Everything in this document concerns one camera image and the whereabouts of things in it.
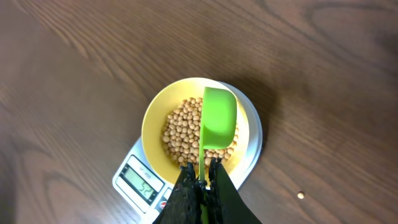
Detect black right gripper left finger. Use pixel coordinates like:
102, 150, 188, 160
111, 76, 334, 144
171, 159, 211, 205
153, 162, 205, 224

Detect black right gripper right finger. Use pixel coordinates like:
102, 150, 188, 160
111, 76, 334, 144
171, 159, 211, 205
206, 158, 261, 224

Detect green plastic scoop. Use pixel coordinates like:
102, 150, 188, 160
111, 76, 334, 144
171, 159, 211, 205
199, 87, 237, 223

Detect white digital kitchen scale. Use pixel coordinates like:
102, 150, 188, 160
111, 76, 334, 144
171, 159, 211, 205
112, 87, 263, 223

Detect soybeans in bowl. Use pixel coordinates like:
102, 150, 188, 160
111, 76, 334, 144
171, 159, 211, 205
160, 96, 239, 169

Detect yellow bowl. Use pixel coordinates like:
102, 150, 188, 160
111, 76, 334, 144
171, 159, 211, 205
141, 78, 250, 184

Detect stray soybean on table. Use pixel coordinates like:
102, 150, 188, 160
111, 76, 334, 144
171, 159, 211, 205
297, 191, 305, 199

